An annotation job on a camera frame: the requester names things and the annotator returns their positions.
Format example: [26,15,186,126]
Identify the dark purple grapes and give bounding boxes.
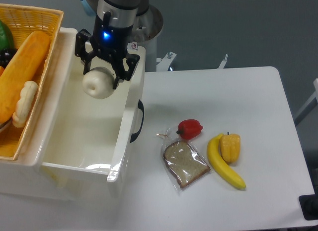
[0,48,17,68]

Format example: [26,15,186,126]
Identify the white frame at right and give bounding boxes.
[294,78,318,126]

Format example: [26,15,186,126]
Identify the white table frame bracket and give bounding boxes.
[156,52,177,72]

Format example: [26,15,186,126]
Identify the open upper white drawer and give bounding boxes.
[39,41,146,183]

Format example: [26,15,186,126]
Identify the orange baguette loaf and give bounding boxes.
[0,31,51,123]

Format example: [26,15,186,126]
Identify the bagged bread slice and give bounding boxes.
[156,129,211,191]

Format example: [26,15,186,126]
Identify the yellow wicker basket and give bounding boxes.
[0,3,64,161]

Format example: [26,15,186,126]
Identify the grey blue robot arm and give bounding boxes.
[75,0,145,88]

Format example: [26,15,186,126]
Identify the red bell pepper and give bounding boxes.
[176,119,203,140]

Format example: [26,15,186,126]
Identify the orange yellow bell pepper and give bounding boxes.
[219,132,241,163]

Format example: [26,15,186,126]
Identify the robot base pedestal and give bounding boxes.
[129,5,163,72]

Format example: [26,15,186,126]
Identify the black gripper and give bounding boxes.
[75,11,140,89]

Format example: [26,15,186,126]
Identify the small cream pastry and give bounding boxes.
[12,81,38,128]

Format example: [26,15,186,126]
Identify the white drawer cabinet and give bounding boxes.
[0,27,146,201]

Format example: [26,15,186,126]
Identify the black device at edge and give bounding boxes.
[299,194,318,221]

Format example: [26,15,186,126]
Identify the green bell pepper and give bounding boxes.
[0,21,14,50]

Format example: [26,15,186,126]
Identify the black drawer handle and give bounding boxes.
[130,99,145,143]

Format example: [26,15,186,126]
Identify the yellow banana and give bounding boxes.
[207,133,246,190]

